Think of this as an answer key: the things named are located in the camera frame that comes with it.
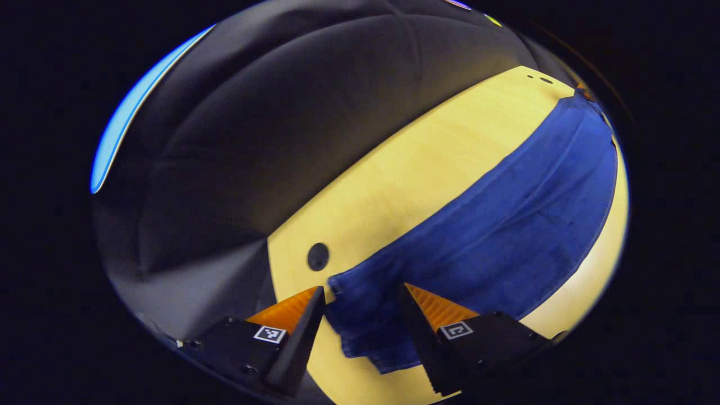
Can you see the blue denim jeans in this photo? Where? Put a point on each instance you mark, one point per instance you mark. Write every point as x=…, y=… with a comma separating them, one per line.
x=495, y=236

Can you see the black backdrop cloth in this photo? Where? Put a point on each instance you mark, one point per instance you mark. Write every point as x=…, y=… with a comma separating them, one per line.
x=270, y=112

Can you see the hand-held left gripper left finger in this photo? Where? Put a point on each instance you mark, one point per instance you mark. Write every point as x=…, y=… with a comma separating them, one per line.
x=298, y=344

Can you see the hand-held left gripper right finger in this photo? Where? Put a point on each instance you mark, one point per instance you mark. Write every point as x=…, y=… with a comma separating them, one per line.
x=422, y=344

